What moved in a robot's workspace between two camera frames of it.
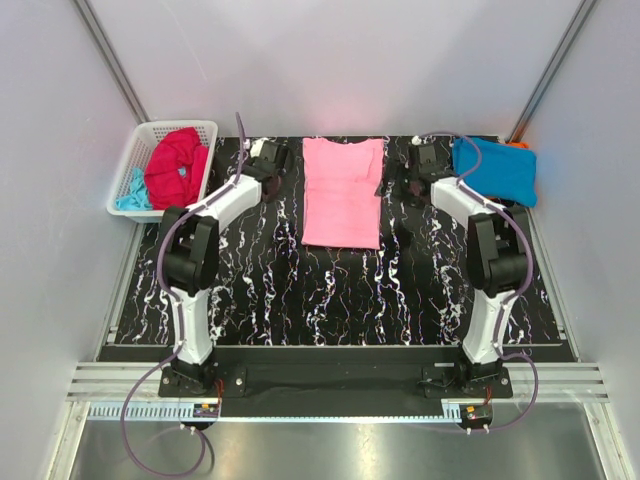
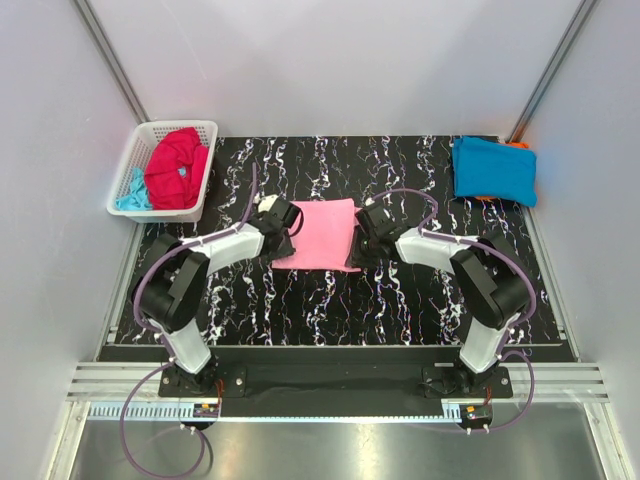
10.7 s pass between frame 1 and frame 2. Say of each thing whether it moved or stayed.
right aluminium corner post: stayed
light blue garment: stayed
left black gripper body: moved
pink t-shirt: moved
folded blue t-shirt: stayed
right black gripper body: moved
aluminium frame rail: stayed
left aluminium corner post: stayed
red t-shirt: stayed
